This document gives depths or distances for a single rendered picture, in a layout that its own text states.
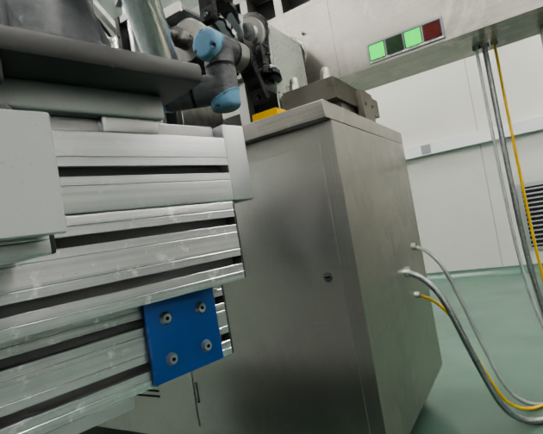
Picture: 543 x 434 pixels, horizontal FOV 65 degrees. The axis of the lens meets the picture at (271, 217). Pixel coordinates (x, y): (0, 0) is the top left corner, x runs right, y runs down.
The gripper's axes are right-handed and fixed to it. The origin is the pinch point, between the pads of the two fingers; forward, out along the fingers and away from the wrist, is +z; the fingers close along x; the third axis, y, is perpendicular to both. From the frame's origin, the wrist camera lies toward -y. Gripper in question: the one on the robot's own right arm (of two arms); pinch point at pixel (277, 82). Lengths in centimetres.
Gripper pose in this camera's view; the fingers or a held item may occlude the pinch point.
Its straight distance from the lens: 137.4
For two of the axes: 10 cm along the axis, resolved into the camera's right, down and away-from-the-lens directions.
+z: 5.1, -0.6, 8.6
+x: -8.4, 1.6, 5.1
